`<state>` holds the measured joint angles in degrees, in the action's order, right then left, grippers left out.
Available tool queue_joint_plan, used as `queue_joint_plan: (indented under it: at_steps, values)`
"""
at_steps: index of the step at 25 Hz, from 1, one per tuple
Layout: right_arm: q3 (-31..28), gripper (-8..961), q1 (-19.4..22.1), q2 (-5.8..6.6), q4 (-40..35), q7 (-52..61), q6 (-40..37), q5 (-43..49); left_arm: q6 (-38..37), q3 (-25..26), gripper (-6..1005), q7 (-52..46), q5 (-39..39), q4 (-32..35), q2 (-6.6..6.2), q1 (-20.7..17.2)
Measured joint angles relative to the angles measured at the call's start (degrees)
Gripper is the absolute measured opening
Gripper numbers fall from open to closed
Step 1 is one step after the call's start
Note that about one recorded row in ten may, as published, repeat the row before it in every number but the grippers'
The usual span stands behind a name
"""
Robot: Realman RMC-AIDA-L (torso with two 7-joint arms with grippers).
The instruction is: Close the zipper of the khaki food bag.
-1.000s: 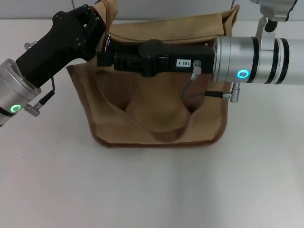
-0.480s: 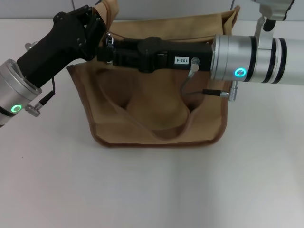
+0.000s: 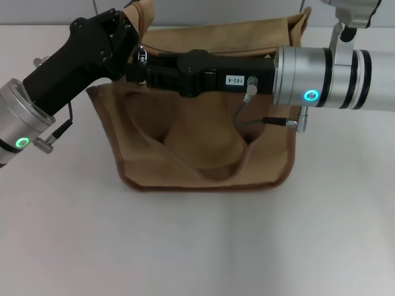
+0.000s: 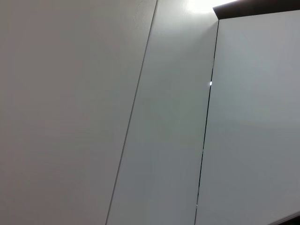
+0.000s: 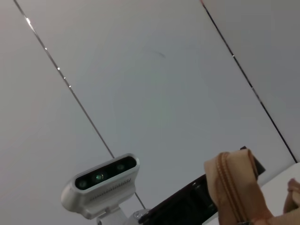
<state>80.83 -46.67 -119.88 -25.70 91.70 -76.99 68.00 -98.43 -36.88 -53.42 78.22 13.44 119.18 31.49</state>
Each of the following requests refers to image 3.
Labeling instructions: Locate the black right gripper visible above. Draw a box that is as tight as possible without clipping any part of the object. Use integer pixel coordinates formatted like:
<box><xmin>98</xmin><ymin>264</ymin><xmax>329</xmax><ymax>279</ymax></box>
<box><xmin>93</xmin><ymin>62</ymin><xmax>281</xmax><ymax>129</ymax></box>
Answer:
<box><xmin>125</xmin><ymin>49</ymin><xmax>277</xmax><ymax>99</ymax></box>

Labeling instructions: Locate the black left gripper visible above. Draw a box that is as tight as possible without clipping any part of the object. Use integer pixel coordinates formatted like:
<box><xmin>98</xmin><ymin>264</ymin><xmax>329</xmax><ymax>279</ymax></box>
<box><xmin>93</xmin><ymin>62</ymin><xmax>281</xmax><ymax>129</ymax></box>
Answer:
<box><xmin>23</xmin><ymin>8</ymin><xmax>140</xmax><ymax>117</ymax></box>

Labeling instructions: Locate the silver metal zipper pull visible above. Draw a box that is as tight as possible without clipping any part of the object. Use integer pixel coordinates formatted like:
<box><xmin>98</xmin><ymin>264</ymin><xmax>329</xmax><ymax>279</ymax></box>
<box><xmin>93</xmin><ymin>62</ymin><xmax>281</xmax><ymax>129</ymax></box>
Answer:
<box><xmin>136</xmin><ymin>44</ymin><xmax>148</xmax><ymax>85</ymax></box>

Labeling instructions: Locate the khaki canvas food bag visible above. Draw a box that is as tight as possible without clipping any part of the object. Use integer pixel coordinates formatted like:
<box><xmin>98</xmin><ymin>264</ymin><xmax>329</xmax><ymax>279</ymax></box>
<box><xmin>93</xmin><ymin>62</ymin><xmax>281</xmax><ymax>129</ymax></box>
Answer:
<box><xmin>85</xmin><ymin>0</ymin><xmax>313</xmax><ymax>194</ymax></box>

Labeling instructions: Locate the grey left gripper cable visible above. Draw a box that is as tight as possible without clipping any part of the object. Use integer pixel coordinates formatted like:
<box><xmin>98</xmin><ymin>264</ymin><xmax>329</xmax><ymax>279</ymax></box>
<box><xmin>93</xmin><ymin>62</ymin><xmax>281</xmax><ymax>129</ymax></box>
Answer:
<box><xmin>33</xmin><ymin>55</ymin><xmax>74</xmax><ymax>152</ymax></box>

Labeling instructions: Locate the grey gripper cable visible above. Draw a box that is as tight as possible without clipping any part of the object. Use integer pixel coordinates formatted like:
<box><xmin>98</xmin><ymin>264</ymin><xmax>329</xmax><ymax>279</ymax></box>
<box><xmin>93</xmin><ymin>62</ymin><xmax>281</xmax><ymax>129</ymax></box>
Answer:
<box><xmin>232</xmin><ymin>75</ymin><xmax>310</xmax><ymax>134</ymax></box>
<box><xmin>33</xmin><ymin>55</ymin><xmax>74</xmax><ymax>152</ymax></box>

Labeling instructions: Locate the grey right gripper cable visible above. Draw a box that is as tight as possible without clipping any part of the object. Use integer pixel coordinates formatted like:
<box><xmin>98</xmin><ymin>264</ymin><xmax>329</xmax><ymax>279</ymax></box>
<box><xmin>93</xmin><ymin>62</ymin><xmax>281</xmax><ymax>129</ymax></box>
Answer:
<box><xmin>232</xmin><ymin>75</ymin><xmax>310</xmax><ymax>134</ymax></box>

